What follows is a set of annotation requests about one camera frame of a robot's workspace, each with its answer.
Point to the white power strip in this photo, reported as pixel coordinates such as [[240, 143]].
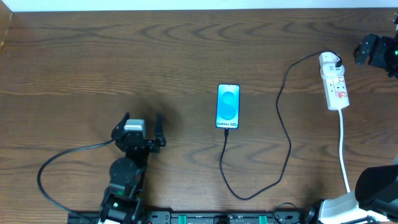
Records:
[[335, 90]]

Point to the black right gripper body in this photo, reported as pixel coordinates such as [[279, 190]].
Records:
[[367, 50]]

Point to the white charger plug adapter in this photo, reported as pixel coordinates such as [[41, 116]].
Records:
[[330, 65]]

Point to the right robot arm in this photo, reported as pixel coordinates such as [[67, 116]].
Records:
[[374, 198]]

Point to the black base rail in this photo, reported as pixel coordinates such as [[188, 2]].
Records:
[[165, 217]]

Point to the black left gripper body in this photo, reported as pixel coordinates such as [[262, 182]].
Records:
[[152, 146]]

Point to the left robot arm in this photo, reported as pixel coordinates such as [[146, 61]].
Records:
[[122, 202]]

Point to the blue Galaxy smartphone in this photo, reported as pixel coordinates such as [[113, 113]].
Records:
[[227, 107]]

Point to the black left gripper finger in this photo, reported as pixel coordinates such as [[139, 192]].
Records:
[[119, 131], [158, 131]]

